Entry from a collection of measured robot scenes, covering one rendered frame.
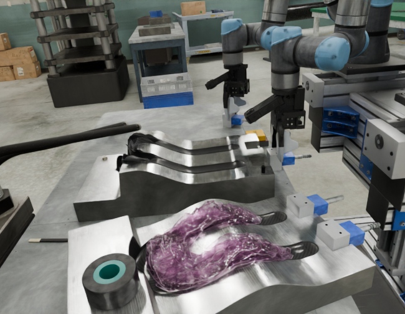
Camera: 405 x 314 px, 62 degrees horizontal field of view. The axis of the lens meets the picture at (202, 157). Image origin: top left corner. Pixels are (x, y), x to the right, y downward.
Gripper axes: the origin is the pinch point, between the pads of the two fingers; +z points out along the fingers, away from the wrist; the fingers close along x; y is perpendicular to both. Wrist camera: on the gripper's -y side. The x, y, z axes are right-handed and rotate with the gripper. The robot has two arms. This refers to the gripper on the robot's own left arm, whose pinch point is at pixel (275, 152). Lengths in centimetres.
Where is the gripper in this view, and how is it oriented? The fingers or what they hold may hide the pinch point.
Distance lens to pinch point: 104.0
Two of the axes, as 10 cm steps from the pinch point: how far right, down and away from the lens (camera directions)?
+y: 10.0, -0.9, 0.0
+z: 0.8, 8.9, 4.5
